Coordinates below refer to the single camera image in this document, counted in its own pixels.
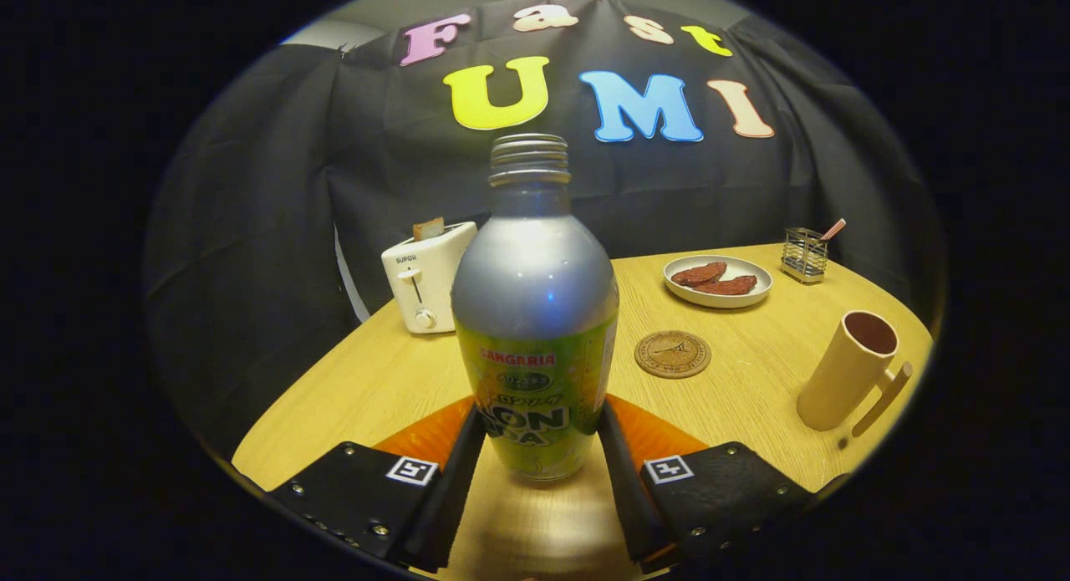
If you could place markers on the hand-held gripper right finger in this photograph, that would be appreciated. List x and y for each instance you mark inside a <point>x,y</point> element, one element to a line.
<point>623,493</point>

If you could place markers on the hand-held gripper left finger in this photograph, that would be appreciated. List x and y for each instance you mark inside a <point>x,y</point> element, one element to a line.
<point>456,489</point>

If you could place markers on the round wooden coaster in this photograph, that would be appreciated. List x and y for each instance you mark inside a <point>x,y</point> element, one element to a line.
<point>672,354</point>

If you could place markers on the silver green juice bottle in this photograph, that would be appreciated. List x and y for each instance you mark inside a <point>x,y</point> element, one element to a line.
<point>535,280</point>

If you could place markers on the wooden table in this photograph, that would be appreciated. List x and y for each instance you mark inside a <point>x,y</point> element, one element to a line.
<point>376,389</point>

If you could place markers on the white toaster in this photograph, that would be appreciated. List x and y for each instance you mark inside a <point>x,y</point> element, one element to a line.
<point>435,280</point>

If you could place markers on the white round plate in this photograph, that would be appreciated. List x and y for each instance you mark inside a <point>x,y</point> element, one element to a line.
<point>719,300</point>

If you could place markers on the red-brown meat slice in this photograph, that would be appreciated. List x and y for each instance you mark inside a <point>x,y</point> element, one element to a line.
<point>727,285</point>
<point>699,273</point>

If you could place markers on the toast slice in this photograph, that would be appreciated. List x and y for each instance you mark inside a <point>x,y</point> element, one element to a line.
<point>428,228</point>

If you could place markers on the black backdrop cloth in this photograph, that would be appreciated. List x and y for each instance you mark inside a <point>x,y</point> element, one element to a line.
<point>267,230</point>

